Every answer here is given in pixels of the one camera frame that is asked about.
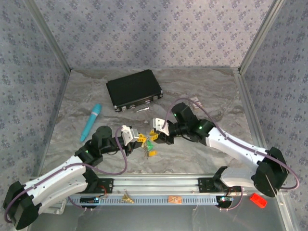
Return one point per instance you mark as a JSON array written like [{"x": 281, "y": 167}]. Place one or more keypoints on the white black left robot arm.
[{"x": 55, "y": 176}]

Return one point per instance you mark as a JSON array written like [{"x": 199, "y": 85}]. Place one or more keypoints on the aluminium corner post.
[
  {"x": 48, "y": 33},
  {"x": 260, "y": 36}
]

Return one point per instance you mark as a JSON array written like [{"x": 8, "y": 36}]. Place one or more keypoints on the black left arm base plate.
[{"x": 107, "y": 186}]

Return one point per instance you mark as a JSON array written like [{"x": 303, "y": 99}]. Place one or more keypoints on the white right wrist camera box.
[{"x": 160, "y": 124}]

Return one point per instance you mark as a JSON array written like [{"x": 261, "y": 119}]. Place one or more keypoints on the gold binder clip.
[{"x": 126, "y": 198}]

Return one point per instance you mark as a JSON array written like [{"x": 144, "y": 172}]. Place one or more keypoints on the white metal bracket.
[{"x": 57, "y": 209}]

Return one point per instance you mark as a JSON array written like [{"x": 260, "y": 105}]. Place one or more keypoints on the teal plastic pen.
[{"x": 92, "y": 120}]

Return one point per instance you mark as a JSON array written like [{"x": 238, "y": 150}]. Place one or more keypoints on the orange printed tag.
[{"x": 175, "y": 199}]

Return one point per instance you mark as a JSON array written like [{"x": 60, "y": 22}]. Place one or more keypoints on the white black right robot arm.
[{"x": 235, "y": 146}]

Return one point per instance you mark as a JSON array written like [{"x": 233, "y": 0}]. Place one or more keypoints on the yellow key tag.
[{"x": 154, "y": 152}]

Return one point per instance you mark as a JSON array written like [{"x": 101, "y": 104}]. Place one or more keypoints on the long aluminium base rail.
[{"x": 156, "y": 185}]

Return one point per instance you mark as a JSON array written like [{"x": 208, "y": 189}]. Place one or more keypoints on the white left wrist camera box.
[{"x": 128, "y": 134}]

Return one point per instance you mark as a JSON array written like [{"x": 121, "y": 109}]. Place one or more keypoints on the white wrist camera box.
[
  {"x": 128, "y": 134},
  {"x": 160, "y": 124}
]

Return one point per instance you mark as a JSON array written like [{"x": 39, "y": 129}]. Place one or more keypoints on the aluminium side rail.
[
  {"x": 53, "y": 120},
  {"x": 247, "y": 96}
]

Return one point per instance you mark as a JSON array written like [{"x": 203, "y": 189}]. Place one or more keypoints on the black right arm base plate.
[{"x": 204, "y": 185}]

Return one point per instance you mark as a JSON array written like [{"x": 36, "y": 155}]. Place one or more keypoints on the red plastic block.
[{"x": 258, "y": 201}]

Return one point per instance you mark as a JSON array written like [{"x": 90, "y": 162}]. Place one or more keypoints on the playing card box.
[{"x": 197, "y": 102}]

